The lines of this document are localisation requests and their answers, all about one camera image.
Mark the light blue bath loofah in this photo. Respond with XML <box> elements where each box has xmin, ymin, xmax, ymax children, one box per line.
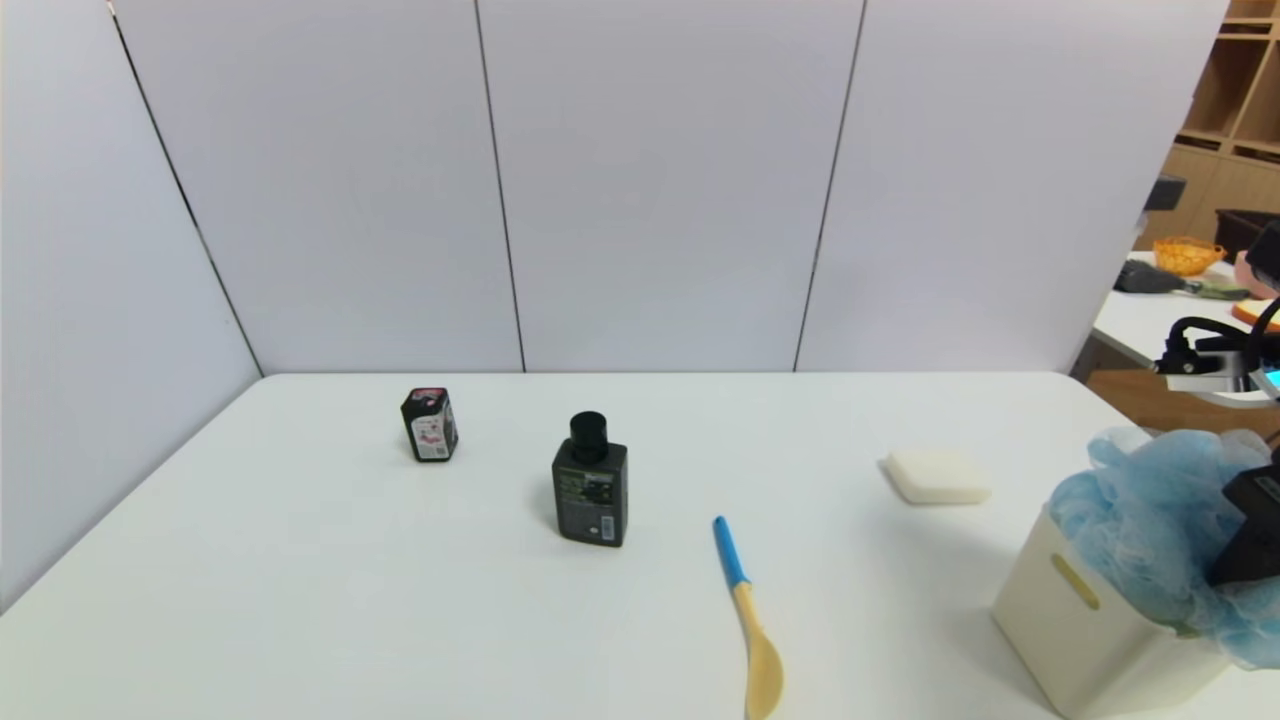
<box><xmin>1048</xmin><ymin>428</ymin><xmax>1280</xmax><ymax>671</ymax></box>

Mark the black bottle with black cap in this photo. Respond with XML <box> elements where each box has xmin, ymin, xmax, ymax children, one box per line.
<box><xmin>551</xmin><ymin>411</ymin><xmax>629</xmax><ymax>548</ymax></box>

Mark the small black red-labelled jar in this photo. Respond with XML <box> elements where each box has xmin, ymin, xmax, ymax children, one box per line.
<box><xmin>400</xmin><ymin>387</ymin><xmax>459</xmax><ymax>463</ymax></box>

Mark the white soap bar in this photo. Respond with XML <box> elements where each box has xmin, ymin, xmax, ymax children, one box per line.
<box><xmin>884</xmin><ymin>448</ymin><xmax>992</xmax><ymax>505</ymax></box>

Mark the white side table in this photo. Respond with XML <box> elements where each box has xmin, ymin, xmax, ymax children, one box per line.
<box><xmin>1088</xmin><ymin>252</ymin><xmax>1280</xmax><ymax>411</ymax></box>

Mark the cream plastic storage bin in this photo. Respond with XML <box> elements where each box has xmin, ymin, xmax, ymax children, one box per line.
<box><xmin>992</xmin><ymin>505</ymin><xmax>1251</xmax><ymax>720</ymax></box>

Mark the black crate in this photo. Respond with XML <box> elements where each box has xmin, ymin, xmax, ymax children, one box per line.
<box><xmin>1213</xmin><ymin>210</ymin><xmax>1280</xmax><ymax>263</ymax></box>

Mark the wooden shelf unit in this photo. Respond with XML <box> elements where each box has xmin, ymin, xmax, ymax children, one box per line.
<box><xmin>1133</xmin><ymin>0</ymin><xmax>1280</xmax><ymax>263</ymax></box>

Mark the blue-handled wooden spoon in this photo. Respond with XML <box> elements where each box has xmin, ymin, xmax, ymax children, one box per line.
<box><xmin>712</xmin><ymin>515</ymin><xmax>785</xmax><ymax>720</ymax></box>

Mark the black brush with green handle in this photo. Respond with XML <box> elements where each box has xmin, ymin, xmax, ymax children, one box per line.
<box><xmin>1112</xmin><ymin>261</ymin><xmax>1249</xmax><ymax>302</ymax></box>

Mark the orange wire basket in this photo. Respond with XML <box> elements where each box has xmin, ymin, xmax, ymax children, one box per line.
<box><xmin>1150</xmin><ymin>237</ymin><xmax>1225</xmax><ymax>278</ymax></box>

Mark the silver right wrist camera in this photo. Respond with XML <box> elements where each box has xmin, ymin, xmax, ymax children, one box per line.
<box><xmin>1155</xmin><ymin>335</ymin><xmax>1280</xmax><ymax>406</ymax></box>

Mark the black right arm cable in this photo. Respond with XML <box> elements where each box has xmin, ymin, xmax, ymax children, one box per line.
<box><xmin>1168</xmin><ymin>298</ymin><xmax>1280</xmax><ymax>351</ymax></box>

